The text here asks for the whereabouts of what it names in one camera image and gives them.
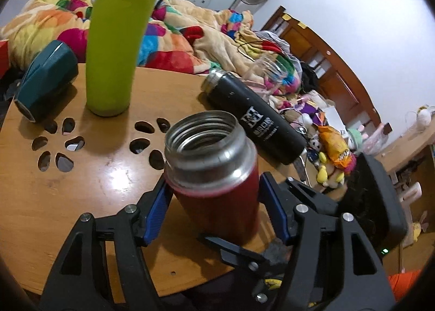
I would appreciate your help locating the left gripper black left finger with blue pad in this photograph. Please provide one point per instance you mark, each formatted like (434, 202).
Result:
(79, 278)

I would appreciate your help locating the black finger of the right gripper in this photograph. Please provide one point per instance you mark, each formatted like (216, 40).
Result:
(281, 201)

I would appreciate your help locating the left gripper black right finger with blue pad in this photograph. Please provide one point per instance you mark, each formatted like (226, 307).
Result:
(333, 266)

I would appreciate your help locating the red thermos cup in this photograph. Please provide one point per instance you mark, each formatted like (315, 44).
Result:
(212, 168)

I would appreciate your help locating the black thermos lying down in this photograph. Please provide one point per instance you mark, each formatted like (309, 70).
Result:
(262, 124)

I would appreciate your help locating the dark teal ceramic cup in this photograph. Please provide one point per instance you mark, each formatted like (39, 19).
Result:
(48, 76)

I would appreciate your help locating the green hat plush doll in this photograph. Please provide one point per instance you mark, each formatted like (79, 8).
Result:
(356, 137)

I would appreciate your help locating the orange snack bag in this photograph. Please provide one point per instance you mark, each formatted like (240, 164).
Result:
(337, 149)

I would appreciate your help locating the wooden bed headboard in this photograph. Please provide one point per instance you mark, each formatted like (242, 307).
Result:
(337, 81)

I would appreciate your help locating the clear glass jar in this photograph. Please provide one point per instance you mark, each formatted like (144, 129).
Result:
(266, 71)

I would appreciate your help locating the colourful heart blanket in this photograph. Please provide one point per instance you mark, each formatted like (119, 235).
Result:
(180, 37)

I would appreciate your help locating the red gift box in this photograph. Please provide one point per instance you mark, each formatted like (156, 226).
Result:
(4, 57)

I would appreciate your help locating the green tall bottle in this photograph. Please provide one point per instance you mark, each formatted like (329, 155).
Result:
(114, 39)

